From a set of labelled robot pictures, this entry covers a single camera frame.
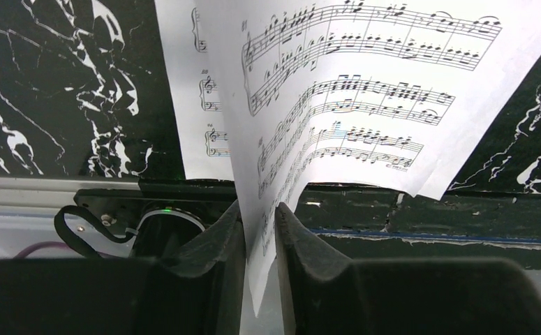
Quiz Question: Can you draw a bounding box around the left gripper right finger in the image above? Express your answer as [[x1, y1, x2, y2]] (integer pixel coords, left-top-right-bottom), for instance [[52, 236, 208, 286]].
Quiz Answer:
[[274, 203, 541, 334]]

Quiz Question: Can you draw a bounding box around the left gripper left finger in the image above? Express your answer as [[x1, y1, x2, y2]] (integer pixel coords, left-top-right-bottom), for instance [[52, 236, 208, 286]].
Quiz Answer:
[[0, 202, 246, 334]]

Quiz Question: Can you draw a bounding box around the sheet music page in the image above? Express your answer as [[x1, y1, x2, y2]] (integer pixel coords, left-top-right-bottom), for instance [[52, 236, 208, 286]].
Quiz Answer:
[[196, 1, 541, 311], [155, 1, 233, 181]]

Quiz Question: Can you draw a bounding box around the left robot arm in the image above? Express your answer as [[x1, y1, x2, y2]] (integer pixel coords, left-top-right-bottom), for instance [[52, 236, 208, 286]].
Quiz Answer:
[[0, 184, 541, 334]]

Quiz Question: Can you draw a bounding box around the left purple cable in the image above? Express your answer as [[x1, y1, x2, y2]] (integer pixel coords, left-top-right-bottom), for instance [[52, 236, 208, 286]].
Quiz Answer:
[[13, 240, 68, 260]]

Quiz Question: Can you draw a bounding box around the aluminium frame rail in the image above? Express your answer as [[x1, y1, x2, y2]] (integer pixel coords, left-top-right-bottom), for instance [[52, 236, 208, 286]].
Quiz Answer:
[[0, 177, 139, 258]]

